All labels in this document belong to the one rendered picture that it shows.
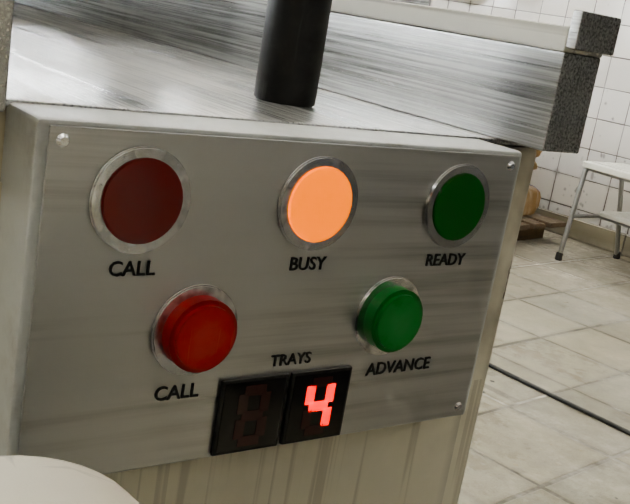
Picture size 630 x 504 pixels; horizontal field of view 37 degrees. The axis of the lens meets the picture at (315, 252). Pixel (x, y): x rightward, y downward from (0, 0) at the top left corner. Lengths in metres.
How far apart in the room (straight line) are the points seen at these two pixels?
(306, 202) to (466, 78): 0.16
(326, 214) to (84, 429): 0.13
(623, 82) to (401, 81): 4.26
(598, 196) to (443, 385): 4.37
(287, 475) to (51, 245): 0.20
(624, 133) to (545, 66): 4.30
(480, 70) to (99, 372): 0.26
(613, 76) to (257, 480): 4.43
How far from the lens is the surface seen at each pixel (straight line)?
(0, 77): 0.32
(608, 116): 4.82
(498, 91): 0.50
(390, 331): 0.43
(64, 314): 0.35
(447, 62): 0.53
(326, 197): 0.39
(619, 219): 4.35
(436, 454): 0.55
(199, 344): 0.37
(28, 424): 0.36
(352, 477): 0.51
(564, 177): 4.93
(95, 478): 0.16
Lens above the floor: 0.89
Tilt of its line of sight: 14 degrees down
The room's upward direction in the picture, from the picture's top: 10 degrees clockwise
